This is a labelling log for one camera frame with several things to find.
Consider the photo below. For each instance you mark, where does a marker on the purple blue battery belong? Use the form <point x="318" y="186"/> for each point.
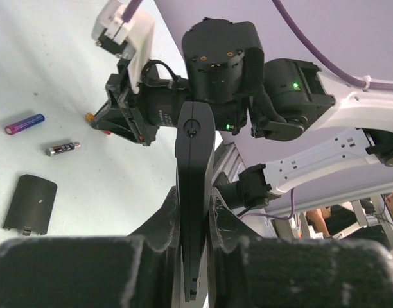
<point x="24" y="124"/>

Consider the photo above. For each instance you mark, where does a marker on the black remote control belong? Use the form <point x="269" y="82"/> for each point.
<point x="194" y="151"/>

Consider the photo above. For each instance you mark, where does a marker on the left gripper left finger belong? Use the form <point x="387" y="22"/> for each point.
<point x="137" y="270"/>

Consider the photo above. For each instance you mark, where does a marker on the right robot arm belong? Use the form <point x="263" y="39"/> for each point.
<point x="229" y="84"/>

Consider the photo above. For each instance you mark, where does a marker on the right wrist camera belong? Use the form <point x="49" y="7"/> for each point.
<point x="126" y="31"/>

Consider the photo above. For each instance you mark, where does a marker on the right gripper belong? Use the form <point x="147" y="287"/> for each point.
<point x="121" y="113"/>

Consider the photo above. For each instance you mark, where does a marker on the red orange battery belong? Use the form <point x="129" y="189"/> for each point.
<point x="89" y="117"/>

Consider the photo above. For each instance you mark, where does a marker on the black battery cover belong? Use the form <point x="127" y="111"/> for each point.
<point x="31" y="205"/>

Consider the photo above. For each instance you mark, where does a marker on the black silver battery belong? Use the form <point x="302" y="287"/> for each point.
<point x="63" y="148"/>

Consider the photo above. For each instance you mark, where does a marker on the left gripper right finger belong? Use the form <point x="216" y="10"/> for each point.
<point x="248" y="270"/>

